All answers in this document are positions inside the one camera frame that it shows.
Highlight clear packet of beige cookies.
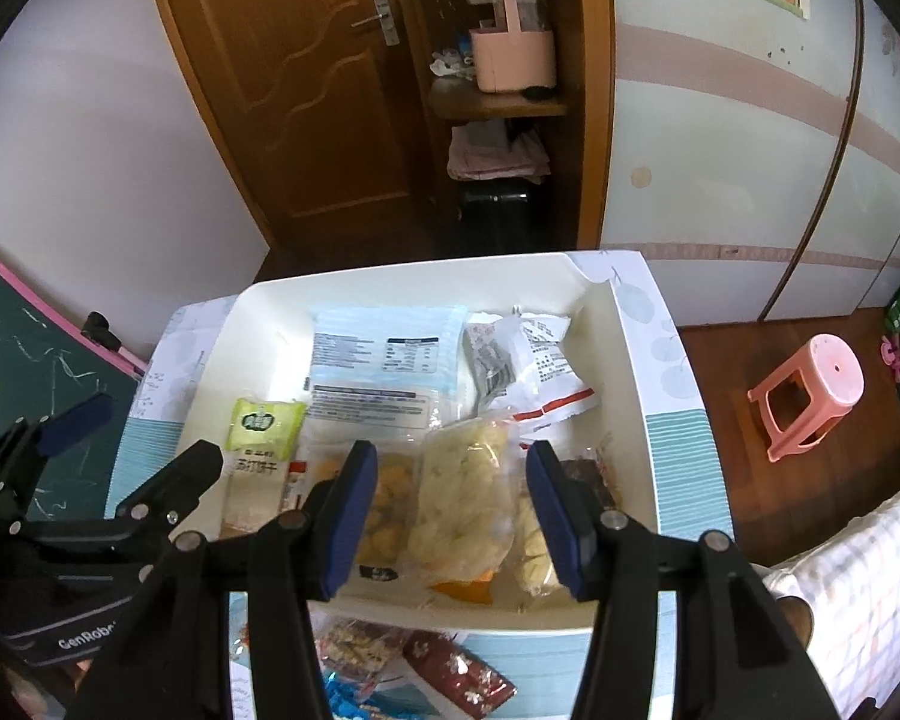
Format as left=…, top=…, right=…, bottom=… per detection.
left=514, top=493, right=565, bottom=595

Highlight checked blanket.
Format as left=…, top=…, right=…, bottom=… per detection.
left=761, top=465, right=900, bottom=720

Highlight folded pink cloth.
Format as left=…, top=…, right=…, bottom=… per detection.
left=448, top=122, right=551, bottom=183

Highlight white plastic tray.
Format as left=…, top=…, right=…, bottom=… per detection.
left=169, top=251, right=662, bottom=635

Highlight pale blue snack packet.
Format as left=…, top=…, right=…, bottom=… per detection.
left=307, top=305, right=470, bottom=430

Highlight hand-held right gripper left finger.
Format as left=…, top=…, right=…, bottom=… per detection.
left=67, top=439, right=380, bottom=720

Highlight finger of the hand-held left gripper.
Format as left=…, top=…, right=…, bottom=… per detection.
left=0, top=392, right=115, bottom=512
left=114, top=441, right=224, bottom=542

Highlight green chalkboard with pink frame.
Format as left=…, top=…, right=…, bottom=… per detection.
left=0, top=229, right=151, bottom=527

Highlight green label cracker packet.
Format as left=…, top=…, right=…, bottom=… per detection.
left=221, top=397, right=309, bottom=535

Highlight pink basket with handle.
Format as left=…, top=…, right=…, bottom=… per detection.
left=469, top=0, right=558, bottom=95

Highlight peanut candy packet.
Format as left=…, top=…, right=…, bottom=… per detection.
left=319, top=617, right=410, bottom=680

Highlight clear packet of orange cookies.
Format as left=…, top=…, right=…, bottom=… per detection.
left=285, top=427, right=428, bottom=595

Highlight white red-striped snack packet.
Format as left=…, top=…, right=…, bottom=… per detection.
left=465, top=307, right=598, bottom=440

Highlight brown wooden shelf unit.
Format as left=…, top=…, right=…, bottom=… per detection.
left=390, top=0, right=617, bottom=253

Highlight dark brown snack packet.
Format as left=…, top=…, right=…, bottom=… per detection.
left=559, top=456, right=620, bottom=512

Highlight bright blue snack packet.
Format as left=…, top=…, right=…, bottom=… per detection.
left=322, top=671, right=400, bottom=720

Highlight pale floral wardrobe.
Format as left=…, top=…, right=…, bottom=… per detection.
left=596, top=0, right=900, bottom=328

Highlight clear packet of pale snacks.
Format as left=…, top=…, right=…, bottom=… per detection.
left=409, top=420, right=527, bottom=587

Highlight pink plastic stool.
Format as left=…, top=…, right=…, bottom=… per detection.
left=746, top=334, right=866, bottom=464

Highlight metal door handle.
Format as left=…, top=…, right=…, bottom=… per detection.
left=351, top=0, right=401, bottom=47

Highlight small white shelf items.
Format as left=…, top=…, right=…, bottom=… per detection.
left=429, top=34, right=478, bottom=80

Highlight brown wooden door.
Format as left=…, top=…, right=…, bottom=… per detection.
left=141, top=0, right=452, bottom=257

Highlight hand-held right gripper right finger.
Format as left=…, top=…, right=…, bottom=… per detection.
left=525, top=440, right=833, bottom=720

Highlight dark red snack packet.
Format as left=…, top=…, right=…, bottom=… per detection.
left=403, top=628, right=518, bottom=715

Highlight black bin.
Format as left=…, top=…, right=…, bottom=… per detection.
left=457, top=176, right=550, bottom=257

